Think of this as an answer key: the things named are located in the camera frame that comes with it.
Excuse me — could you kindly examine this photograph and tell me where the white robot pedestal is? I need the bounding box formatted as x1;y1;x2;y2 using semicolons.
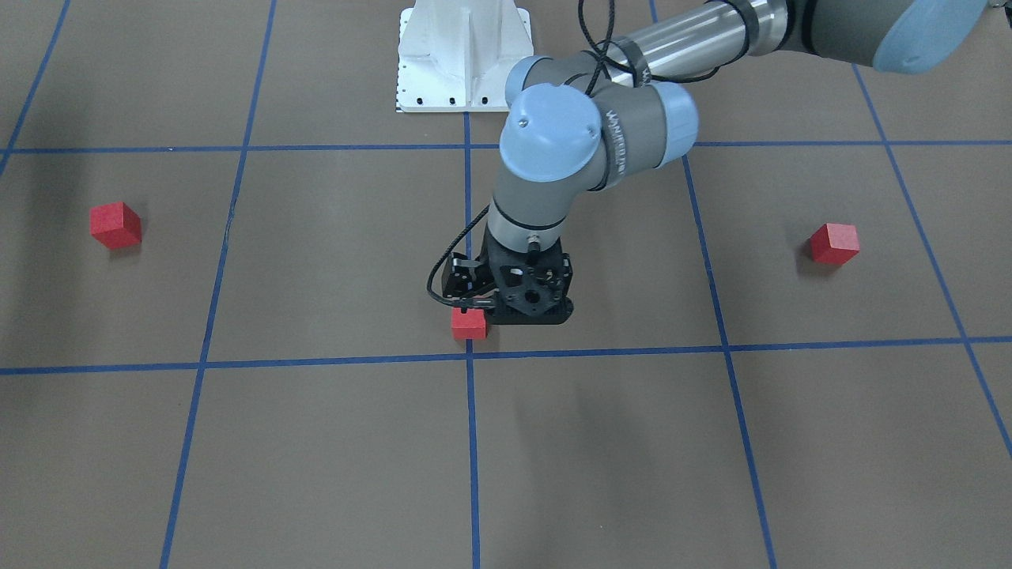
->
395;1;534;113

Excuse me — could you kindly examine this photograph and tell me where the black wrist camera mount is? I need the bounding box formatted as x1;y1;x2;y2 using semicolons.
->
440;251;497;302

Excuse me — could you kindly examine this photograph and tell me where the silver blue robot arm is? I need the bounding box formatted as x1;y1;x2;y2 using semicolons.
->
434;1;987;325

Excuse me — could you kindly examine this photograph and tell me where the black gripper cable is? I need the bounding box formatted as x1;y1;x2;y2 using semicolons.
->
425;0;722;307

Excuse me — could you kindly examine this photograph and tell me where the red block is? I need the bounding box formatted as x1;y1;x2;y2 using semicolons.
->
809;223;861;266
451;307;490;341
89;202;142;250

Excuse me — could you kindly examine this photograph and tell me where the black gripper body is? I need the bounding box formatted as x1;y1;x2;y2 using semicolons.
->
480;234;574;326

